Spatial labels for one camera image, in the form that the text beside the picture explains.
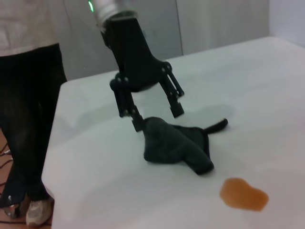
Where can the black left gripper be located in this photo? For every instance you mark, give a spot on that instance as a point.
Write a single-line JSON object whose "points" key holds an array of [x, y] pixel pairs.
{"points": [[133, 52]]}

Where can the dark cloth rag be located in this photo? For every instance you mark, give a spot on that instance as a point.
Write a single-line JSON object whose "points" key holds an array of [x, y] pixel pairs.
{"points": [[171, 145]]}

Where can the person in black trousers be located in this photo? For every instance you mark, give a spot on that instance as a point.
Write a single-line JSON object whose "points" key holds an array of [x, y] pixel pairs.
{"points": [[23, 95]]}

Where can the orange brown liquid stain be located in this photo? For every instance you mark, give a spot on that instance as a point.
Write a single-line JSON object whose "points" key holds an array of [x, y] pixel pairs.
{"points": [[243, 194]]}

